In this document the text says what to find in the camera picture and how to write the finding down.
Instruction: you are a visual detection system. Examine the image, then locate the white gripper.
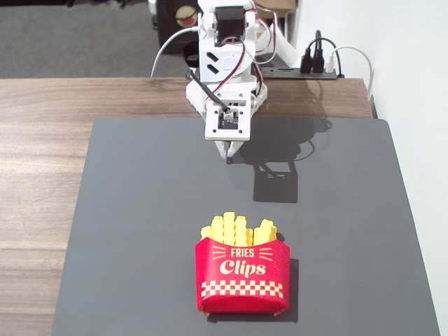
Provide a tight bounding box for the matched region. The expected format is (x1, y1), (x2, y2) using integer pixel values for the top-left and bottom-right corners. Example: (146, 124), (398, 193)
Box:
(205, 80), (253, 164)

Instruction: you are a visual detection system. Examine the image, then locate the black power strip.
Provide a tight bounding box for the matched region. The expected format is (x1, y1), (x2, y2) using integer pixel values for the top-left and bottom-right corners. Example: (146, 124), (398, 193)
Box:
(260, 66), (346, 81)

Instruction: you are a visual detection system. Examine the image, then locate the grey rectangular mat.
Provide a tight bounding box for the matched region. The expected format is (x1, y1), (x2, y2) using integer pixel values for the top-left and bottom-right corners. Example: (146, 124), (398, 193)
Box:
(51, 118), (440, 336)

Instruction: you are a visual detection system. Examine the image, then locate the black box with yellow face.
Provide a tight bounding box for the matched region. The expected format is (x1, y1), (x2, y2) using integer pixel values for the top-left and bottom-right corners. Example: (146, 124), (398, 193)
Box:
(156, 0), (207, 55)

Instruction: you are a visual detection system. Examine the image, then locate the red fries clips box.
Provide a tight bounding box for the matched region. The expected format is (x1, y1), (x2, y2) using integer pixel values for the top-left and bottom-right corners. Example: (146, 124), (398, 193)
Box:
(194, 237), (293, 318)

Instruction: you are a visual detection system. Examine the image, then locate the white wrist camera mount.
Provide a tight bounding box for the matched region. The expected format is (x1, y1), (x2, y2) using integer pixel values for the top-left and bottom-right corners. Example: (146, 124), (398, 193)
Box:
(204, 104), (253, 142)

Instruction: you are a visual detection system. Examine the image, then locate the black camera cable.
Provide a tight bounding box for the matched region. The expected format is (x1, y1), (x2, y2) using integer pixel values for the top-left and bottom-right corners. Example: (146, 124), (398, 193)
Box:
(187, 69), (232, 113)

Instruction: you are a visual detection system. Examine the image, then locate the red white black servo wire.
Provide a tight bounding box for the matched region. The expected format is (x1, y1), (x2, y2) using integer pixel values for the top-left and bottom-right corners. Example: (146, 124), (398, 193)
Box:
(251, 0), (281, 66)
(252, 62), (267, 103)
(212, 36), (248, 96)

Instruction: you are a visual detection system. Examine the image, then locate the black strap ring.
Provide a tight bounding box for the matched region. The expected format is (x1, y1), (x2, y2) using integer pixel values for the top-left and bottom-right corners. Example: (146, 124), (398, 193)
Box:
(181, 41), (201, 67)

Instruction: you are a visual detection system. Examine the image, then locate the white usb cable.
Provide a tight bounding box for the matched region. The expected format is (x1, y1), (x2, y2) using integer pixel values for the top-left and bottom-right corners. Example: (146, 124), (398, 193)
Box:
(150, 27), (202, 78)

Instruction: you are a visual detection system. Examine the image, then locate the white plug with cable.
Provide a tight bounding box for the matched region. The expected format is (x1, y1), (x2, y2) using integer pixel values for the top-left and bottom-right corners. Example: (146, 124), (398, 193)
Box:
(324, 45), (376, 103)

